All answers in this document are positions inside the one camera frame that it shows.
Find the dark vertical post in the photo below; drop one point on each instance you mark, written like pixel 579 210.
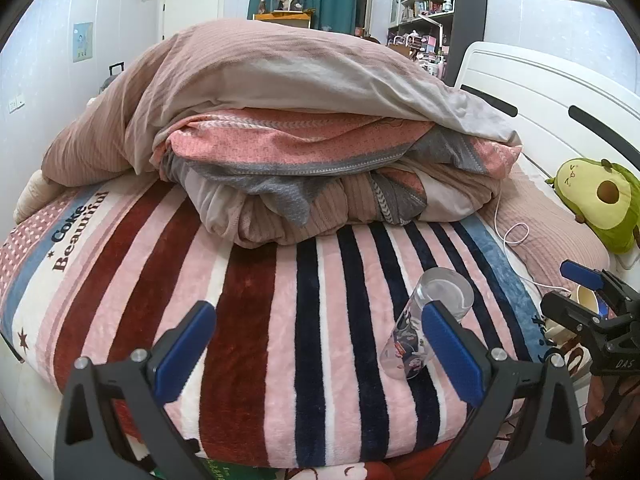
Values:
pixel 467 15

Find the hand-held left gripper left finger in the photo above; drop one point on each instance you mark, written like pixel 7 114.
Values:
pixel 182 355

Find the white wall switch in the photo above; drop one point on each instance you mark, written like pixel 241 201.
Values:
pixel 16 105

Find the clear printed glass cup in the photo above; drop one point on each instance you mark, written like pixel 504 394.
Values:
pixel 425 330

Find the small wall poster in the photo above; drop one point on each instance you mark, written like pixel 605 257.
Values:
pixel 82 41

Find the dark suitcase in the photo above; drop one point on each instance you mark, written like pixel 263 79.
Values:
pixel 112 77

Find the striped plush blanket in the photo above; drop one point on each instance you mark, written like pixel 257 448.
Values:
pixel 300 340

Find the avocado plush toy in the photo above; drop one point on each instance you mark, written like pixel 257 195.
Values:
pixel 602 200

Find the pink grey patterned quilt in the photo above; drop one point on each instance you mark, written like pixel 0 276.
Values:
pixel 320 165

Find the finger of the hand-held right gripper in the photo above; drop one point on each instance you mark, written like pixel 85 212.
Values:
pixel 579 271
pixel 565 310

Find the pink ribbed pillow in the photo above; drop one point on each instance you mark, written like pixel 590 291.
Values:
pixel 550 235

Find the cluttered bookshelf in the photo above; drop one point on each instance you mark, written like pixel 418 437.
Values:
pixel 425 5

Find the pink ribbed duvet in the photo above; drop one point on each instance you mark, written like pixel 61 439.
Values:
pixel 240 75

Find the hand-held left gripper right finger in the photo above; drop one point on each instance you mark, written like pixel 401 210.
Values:
pixel 452 355

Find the white bed headboard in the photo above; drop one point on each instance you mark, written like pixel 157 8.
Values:
pixel 545 105

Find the cream ceramic cup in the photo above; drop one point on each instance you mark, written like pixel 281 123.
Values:
pixel 589 300

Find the white door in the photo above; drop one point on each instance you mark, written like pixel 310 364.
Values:
pixel 192 7

